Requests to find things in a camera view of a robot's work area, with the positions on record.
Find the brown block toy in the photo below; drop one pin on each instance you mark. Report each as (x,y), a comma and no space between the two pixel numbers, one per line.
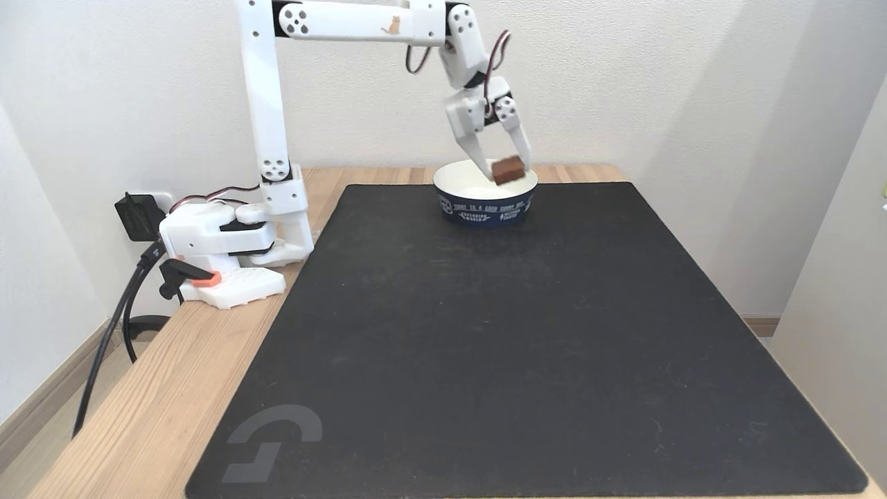
(508,170)

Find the navy paper bowl white inside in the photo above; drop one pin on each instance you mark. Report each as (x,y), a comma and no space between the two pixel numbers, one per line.
(485,208)

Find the black desk mat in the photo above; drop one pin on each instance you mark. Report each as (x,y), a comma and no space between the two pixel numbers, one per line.
(527,346)

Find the black orange table clamp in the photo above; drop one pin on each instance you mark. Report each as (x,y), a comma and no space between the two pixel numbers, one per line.
(181,274)

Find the black power adapter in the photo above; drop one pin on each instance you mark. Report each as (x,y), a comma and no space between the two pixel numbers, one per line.
(137,216)

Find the wooden baseboard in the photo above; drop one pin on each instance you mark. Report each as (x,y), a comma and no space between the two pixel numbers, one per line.
(41,402)

